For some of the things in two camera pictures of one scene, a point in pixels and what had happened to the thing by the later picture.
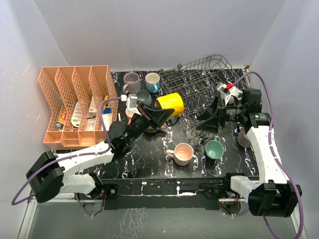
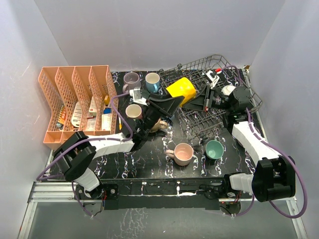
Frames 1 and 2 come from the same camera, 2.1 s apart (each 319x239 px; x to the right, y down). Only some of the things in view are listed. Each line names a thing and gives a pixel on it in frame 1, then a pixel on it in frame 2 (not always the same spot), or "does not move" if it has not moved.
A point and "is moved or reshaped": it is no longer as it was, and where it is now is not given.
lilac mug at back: x=132 y=83 does not move
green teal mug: x=214 y=149 does not move
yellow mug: x=172 y=101 is moved or reshaped
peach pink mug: x=182 y=154 does not move
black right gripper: x=211 y=125 to x=198 y=103
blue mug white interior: x=152 y=81 does not move
